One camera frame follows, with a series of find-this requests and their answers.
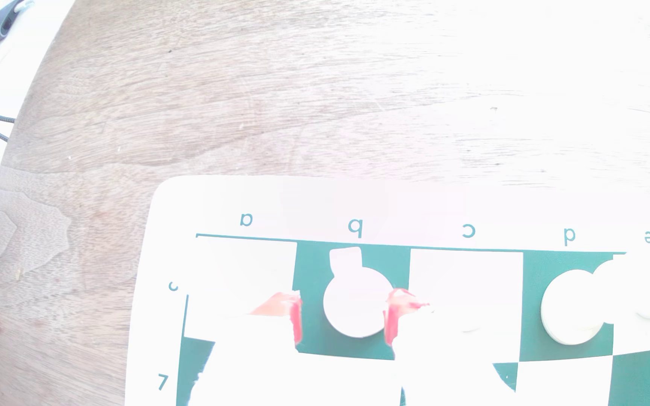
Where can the white chess queen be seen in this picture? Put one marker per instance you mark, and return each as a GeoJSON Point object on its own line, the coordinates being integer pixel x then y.
{"type": "Point", "coordinates": [573, 310]}

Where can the green white chess mat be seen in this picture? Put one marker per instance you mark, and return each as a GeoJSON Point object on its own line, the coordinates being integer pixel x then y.
{"type": "Point", "coordinates": [218, 203]}

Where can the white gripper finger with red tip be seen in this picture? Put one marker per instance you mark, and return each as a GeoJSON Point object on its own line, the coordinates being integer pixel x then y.
{"type": "Point", "coordinates": [443, 361]}
{"type": "Point", "coordinates": [246, 361]}

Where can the white chess knight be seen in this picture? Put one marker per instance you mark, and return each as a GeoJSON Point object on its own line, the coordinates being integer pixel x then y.
{"type": "Point", "coordinates": [356, 299]}

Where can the white chess king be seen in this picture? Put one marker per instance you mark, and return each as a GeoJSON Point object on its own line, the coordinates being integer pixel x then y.
{"type": "Point", "coordinates": [646, 287]}

